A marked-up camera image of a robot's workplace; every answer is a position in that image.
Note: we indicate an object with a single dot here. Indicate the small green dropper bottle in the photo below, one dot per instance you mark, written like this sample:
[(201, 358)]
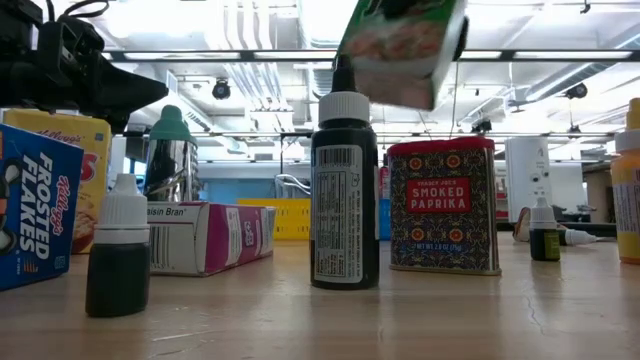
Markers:
[(544, 245)]

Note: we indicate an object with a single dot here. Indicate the small white bottle right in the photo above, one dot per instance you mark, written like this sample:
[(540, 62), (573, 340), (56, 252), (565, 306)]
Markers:
[(575, 237)]

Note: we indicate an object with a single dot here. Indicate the tall yellow food colouring bottle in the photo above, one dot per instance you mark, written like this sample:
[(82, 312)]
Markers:
[(627, 200)]

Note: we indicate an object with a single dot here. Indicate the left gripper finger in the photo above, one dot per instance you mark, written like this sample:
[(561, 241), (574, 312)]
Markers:
[(130, 92)]

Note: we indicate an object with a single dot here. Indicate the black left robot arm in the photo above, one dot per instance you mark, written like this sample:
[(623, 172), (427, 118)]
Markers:
[(17, 15)]

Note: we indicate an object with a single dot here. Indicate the purple Raisin Bran cereal box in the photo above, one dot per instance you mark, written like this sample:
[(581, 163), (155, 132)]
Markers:
[(220, 235)]

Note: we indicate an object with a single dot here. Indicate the blue plastic basket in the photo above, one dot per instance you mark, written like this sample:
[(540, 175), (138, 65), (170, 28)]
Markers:
[(384, 220)]

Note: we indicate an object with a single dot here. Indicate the white pillar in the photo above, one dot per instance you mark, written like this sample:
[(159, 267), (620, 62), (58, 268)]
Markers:
[(525, 170)]

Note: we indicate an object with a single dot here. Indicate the black ceiling spotlight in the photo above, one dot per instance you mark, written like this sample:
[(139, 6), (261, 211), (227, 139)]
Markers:
[(482, 126), (577, 91), (221, 90)]

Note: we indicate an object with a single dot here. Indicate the small black dropper bottle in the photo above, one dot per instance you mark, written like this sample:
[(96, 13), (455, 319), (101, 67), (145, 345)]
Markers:
[(117, 275)]

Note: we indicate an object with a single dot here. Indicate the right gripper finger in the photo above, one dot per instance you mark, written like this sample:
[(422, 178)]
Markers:
[(400, 7), (462, 37)]

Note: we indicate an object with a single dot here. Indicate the yellow plastic basket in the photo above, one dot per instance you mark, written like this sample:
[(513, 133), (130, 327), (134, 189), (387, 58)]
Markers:
[(290, 220)]

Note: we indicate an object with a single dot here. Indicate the tall black food colouring bottle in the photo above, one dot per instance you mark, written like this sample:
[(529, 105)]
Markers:
[(345, 215)]

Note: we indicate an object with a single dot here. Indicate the blue Frosted Flakes cereal box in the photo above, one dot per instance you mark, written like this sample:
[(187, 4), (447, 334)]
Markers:
[(40, 215)]

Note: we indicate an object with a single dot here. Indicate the green cereal box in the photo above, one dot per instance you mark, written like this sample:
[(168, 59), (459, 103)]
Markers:
[(400, 45)]

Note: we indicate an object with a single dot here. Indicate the yellow Corn Pops cereal box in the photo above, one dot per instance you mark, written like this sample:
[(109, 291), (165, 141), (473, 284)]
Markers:
[(97, 165)]

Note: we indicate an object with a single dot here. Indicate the red cube block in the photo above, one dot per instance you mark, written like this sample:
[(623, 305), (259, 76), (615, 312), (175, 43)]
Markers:
[(442, 220)]

